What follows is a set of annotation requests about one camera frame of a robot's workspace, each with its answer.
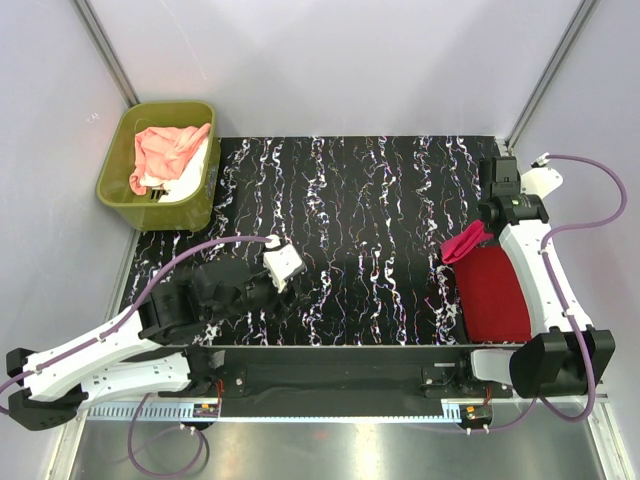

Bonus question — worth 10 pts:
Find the bright pink t shirt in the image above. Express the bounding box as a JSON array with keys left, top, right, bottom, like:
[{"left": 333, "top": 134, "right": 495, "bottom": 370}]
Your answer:
[{"left": 440, "top": 220, "right": 493, "bottom": 264}]

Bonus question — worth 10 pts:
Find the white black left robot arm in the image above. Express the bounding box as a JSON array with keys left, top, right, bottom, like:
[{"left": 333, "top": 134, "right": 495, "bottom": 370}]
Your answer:
[{"left": 1, "top": 235, "right": 306, "bottom": 431}]

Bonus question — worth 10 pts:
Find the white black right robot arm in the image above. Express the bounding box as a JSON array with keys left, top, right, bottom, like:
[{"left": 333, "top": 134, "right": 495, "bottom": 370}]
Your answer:
[{"left": 453, "top": 156, "right": 615, "bottom": 398}]

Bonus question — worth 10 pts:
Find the dark red folded t shirt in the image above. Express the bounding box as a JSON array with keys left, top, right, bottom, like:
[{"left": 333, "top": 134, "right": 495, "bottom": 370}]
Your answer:
[{"left": 454, "top": 246, "right": 531, "bottom": 343}]

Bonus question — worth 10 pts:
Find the white cloth in tub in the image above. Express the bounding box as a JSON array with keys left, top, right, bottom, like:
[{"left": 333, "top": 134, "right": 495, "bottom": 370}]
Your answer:
[{"left": 143, "top": 138, "right": 209, "bottom": 203}]

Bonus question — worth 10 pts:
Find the olive green plastic tub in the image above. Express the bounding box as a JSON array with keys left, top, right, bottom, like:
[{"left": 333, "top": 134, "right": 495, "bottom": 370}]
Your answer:
[{"left": 96, "top": 100, "right": 221, "bottom": 232}]

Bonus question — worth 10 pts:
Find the peach pink cloth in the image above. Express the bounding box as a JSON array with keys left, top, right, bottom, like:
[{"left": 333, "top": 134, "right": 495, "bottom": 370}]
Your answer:
[{"left": 129, "top": 123, "right": 211, "bottom": 196}]

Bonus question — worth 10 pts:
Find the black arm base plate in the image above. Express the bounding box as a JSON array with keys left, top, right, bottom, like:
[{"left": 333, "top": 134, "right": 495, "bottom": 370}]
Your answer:
[{"left": 185, "top": 346, "right": 511, "bottom": 422}]

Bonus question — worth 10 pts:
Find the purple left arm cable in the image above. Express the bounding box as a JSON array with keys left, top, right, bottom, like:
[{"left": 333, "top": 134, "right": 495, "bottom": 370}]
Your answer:
[{"left": 0, "top": 235, "right": 281, "bottom": 476}]

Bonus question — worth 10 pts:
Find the white slotted cable duct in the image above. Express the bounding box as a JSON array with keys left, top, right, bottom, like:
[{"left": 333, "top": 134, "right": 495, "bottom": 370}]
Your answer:
[{"left": 88, "top": 399, "right": 488, "bottom": 423}]

